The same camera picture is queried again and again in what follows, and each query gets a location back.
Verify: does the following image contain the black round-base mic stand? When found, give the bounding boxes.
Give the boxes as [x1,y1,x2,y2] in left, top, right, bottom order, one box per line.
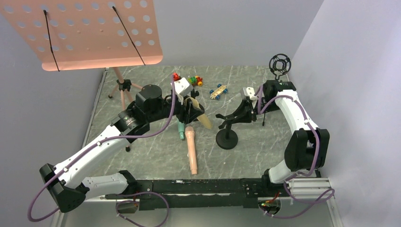
[190,89,204,111]
[216,114,238,150]

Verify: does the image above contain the pink perforated music stand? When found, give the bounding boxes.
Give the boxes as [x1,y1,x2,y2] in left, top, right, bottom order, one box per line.
[0,0,164,153]

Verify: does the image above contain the pink microphone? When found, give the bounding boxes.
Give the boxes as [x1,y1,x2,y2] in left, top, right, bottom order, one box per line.
[184,126,198,175]

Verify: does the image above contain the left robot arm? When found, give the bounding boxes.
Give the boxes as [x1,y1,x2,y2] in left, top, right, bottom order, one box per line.
[40,85,212,213]

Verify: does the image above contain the beige toy chassis blue wheels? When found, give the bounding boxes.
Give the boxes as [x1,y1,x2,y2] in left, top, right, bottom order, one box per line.
[209,84,228,100]

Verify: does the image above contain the black base frame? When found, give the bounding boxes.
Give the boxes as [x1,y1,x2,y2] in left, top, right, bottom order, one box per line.
[105,175,290,211]

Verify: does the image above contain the black tripod shock-mount stand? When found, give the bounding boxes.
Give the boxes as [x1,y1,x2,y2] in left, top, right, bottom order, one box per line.
[260,53,296,109]

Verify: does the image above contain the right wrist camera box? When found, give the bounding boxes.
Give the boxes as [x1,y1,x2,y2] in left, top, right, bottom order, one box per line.
[240,87,258,102]

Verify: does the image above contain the colourful toy brick car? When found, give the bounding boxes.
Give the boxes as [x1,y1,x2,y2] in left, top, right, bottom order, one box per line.
[187,76,203,87]

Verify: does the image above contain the beige microphone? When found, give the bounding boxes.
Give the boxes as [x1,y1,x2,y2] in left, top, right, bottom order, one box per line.
[184,97,212,129]

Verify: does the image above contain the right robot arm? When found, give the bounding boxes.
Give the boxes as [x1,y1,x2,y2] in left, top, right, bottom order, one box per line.
[216,80,330,183]

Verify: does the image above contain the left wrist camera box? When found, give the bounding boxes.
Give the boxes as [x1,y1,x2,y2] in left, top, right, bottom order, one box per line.
[172,72,193,96]

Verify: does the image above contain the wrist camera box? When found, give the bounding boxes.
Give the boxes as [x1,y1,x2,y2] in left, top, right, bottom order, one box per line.
[172,72,193,96]
[240,87,258,102]

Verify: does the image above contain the green microphone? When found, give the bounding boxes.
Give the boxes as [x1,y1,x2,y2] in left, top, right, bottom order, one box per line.
[177,121,185,140]

